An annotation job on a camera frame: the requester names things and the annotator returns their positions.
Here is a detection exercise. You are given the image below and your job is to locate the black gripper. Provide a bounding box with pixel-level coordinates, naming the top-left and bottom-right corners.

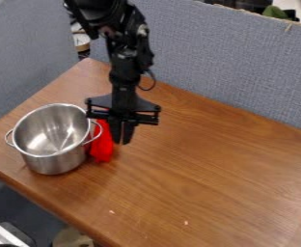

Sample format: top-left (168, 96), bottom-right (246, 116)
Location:
top-left (85, 85), bottom-right (162, 145)

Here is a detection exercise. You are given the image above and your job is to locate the red plastic block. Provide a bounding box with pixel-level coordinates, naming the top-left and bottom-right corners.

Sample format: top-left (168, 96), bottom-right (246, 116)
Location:
top-left (91, 120), bottom-right (115, 163)

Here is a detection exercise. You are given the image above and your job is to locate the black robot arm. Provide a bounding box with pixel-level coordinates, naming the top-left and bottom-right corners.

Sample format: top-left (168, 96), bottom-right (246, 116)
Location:
top-left (64, 0), bottom-right (162, 145)

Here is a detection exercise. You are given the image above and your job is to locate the stainless steel pot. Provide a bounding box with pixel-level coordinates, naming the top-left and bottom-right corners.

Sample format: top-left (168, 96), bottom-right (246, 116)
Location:
top-left (4, 103), bottom-right (103, 176)

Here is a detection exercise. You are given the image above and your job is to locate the green object behind partition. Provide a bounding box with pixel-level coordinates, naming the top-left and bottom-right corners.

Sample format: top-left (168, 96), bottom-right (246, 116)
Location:
top-left (263, 6), bottom-right (288, 19)

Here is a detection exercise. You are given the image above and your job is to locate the round wooden clock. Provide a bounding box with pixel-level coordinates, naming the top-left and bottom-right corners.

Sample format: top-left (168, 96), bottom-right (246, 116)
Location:
top-left (73, 32), bottom-right (91, 52)

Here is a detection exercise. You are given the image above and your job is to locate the grey fabric partition panel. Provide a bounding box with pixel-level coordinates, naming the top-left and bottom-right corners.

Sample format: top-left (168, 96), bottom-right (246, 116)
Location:
top-left (88, 0), bottom-right (301, 133)

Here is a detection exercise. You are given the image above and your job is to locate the white grey equipment corner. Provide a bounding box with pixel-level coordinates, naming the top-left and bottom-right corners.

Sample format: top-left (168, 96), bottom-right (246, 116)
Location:
top-left (0, 225), bottom-right (33, 247)

